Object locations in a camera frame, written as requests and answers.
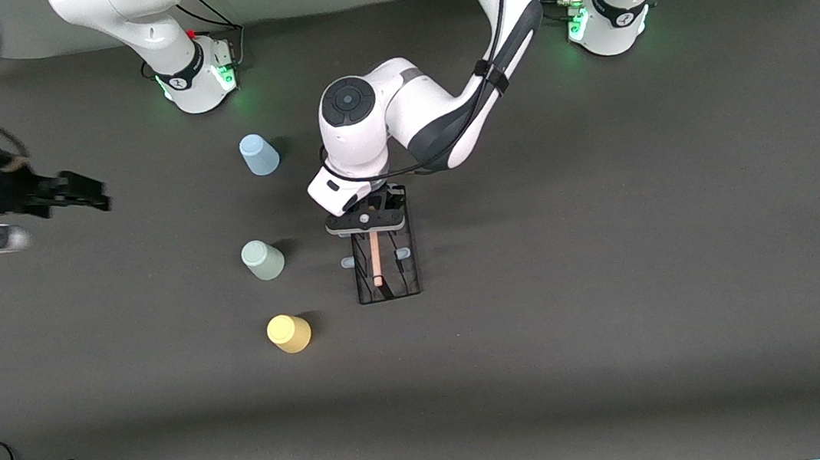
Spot black wire cup holder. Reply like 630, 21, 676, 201
338, 225, 423, 307

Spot pale green plastic cup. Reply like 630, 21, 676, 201
239, 237, 287, 284

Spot yellow plastic cup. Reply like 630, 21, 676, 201
265, 312, 314, 357

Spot light blue plastic cup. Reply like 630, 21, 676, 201
237, 131, 282, 179

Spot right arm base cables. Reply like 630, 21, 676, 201
176, 0, 250, 75

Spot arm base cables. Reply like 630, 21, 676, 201
176, 0, 250, 75
542, 0, 588, 24

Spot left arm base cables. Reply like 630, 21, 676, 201
542, 0, 588, 24

